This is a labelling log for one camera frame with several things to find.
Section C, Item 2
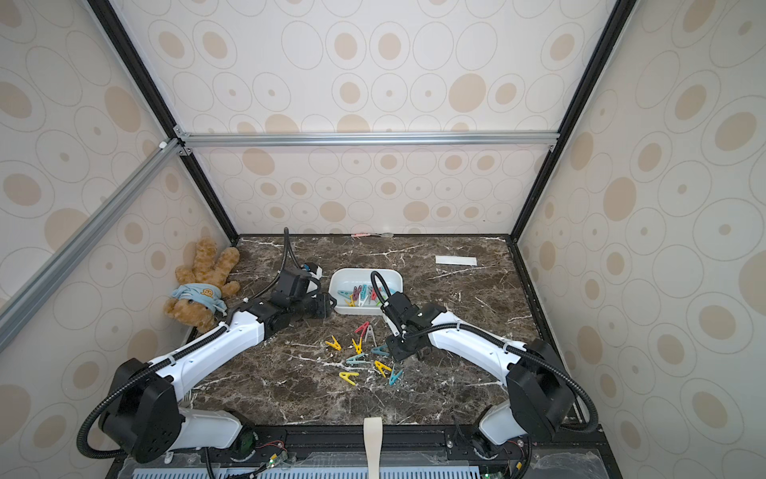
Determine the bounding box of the grey clothespin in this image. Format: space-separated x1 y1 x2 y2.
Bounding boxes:
362 325 377 347

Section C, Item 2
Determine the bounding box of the teal clothespin cluster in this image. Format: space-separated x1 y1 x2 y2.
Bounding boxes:
389 370 404 385

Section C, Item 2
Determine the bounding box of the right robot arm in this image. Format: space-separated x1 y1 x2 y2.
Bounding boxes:
370 271 600 455

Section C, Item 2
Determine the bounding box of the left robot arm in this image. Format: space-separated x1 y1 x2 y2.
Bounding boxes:
76 237 337 463

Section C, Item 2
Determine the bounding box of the white plastic storage box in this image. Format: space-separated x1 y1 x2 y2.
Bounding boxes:
329 269 403 315

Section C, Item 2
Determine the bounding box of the orange yellow clothespin cluster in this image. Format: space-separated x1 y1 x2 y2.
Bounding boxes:
374 360 393 377

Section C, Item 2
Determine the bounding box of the mint green clothespin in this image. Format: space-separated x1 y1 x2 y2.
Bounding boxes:
345 353 373 367

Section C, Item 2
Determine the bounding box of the white paper label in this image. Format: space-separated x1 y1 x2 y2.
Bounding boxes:
435 255 478 267

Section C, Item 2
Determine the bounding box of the brown teddy bear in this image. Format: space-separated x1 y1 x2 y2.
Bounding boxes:
164 238 241 333

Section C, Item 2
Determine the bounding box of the horizontal aluminium rail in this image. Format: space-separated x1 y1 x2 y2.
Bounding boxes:
181 131 559 148

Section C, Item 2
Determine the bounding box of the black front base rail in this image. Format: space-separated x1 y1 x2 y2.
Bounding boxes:
107 424 621 478

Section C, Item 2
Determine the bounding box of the diagonal aluminium rail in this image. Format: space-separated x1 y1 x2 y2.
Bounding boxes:
1 139 181 349

